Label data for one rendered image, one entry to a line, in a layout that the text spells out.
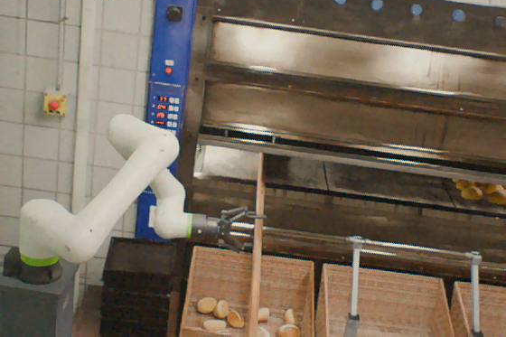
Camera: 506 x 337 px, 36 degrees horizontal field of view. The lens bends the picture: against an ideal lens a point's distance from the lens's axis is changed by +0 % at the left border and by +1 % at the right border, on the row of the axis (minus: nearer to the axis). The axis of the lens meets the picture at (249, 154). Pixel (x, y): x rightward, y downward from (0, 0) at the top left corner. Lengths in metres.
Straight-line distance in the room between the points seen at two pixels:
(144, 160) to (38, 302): 0.56
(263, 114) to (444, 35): 0.81
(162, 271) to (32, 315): 0.79
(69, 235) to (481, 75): 1.84
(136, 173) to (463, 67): 1.52
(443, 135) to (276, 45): 0.82
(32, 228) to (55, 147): 1.04
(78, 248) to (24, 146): 1.21
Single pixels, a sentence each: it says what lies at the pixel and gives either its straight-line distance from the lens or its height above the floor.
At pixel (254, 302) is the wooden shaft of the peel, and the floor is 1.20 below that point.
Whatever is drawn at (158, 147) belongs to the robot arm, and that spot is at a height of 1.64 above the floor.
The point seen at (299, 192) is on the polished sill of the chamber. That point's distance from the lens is 3.40.
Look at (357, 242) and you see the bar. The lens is 3.10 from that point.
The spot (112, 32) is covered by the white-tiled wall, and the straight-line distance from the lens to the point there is 3.22.
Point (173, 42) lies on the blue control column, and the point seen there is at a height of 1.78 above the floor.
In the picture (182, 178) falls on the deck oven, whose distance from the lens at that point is 3.39.
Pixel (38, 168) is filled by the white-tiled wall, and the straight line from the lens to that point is 3.50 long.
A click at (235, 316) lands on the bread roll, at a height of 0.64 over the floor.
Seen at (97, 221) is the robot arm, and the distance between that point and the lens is 2.36.
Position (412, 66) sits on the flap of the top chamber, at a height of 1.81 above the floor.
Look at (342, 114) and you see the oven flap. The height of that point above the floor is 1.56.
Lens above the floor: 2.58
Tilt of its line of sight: 22 degrees down
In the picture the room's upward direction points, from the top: 8 degrees clockwise
